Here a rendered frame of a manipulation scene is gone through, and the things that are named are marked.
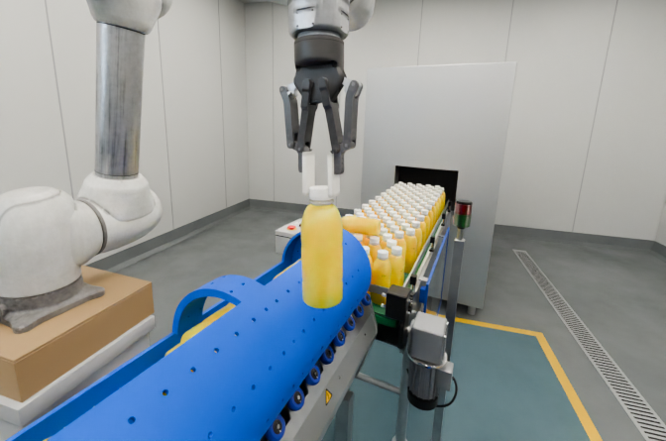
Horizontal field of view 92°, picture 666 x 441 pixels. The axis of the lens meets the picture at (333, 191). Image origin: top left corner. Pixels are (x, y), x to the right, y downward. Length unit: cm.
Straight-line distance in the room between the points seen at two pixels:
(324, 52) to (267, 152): 526
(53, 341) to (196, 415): 47
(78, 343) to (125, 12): 75
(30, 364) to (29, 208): 31
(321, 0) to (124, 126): 65
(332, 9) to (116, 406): 55
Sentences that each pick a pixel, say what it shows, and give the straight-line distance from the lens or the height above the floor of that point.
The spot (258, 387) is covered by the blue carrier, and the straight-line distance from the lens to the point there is 59.
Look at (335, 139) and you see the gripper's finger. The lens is 49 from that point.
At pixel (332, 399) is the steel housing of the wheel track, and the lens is 96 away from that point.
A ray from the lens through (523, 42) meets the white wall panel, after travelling 531.
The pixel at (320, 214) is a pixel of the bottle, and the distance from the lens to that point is 50.
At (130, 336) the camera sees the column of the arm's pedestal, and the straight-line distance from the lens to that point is 104.
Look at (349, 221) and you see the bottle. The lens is 134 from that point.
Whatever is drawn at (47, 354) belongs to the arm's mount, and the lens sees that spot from 93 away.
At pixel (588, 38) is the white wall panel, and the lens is 551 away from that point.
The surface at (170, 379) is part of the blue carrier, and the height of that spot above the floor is 121.
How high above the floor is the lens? 154
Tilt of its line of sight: 12 degrees down
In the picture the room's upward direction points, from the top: 2 degrees clockwise
